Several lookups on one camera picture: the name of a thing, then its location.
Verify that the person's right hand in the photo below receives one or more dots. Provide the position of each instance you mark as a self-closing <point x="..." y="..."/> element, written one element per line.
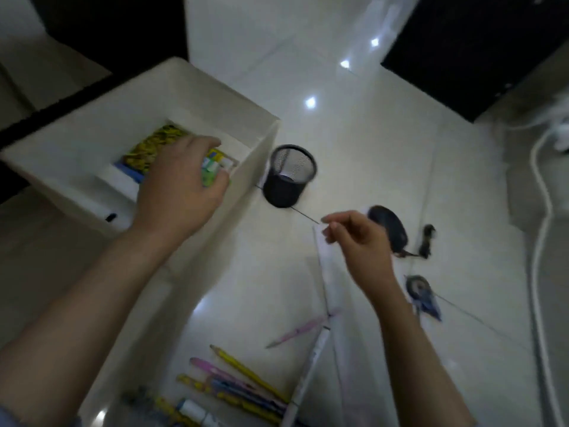
<point x="364" y="253"/>

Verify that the white ruler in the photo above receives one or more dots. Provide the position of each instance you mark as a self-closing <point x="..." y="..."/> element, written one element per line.
<point x="306" y="373"/>

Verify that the black computer mouse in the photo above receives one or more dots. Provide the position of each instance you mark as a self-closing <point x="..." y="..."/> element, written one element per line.
<point x="393" y="229"/>

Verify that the blue correction tape dispenser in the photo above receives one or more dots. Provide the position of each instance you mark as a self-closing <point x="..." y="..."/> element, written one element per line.
<point x="422" y="295"/>

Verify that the white storage box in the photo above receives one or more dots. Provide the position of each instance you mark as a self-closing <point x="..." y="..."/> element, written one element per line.
<point x="133" y="102"/>

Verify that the black mesh pen holder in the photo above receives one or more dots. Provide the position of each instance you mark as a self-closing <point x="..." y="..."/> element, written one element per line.
<point x="286" y="182"/>

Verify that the black binder clip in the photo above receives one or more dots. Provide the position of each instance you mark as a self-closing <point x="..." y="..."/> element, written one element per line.
<point x="428" y="242"/>

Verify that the person's left hand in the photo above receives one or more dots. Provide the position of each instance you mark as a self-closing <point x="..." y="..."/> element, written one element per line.
<point x="175" y="195"/>

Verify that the person's left thumb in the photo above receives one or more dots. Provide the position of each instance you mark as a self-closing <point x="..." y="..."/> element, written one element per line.
<point x="220" y="182"/>

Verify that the blue stationery packet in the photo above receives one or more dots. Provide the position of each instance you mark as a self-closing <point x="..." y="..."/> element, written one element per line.
<point x="129" y="171"/>

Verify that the pink mechanical pencil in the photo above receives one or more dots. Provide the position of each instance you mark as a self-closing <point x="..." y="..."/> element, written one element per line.
<point x="218" y="371"/>

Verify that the white marker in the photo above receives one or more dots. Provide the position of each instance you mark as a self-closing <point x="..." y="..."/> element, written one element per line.
<point x="195" y="411"/>

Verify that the pink pen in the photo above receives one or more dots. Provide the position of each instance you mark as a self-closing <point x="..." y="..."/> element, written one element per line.
<point x="298" y="331"/>

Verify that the white power plug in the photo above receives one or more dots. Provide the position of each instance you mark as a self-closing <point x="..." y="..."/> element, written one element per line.
<point x="561" y="128"/>

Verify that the bag of yellow rubber bands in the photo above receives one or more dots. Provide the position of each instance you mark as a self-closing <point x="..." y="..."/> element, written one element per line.
<point x="149" y="146"/>

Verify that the plain yellow pencil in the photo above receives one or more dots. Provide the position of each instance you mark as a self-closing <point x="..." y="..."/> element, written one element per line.
<point x="246" y="371"/>

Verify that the person's left forearm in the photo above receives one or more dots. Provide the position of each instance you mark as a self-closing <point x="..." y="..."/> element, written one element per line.
<point x="84" y="324"/>

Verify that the small black clip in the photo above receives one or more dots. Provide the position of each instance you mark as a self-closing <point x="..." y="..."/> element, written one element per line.
<point x="110" y="216"/>

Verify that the green white eraser pack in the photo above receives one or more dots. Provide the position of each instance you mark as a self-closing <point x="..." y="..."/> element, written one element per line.
<point x="218" y="166"/>

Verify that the blue pen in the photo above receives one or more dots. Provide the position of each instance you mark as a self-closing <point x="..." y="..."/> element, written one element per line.
<point x="253" y="398"/>

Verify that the person's right thumb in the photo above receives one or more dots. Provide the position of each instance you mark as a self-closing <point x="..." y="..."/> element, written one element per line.
<point x="333" y="234"/>

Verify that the person's right forearm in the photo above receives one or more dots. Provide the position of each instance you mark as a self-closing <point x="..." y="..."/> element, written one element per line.
<point x="418" y="360"/>

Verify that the dark cabinet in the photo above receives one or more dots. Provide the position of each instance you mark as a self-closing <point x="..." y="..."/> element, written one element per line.
<point x="471" y="48"/>

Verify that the dark furniture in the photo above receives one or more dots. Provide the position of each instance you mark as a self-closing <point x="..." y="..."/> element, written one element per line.
<point x="111" y="26"/>

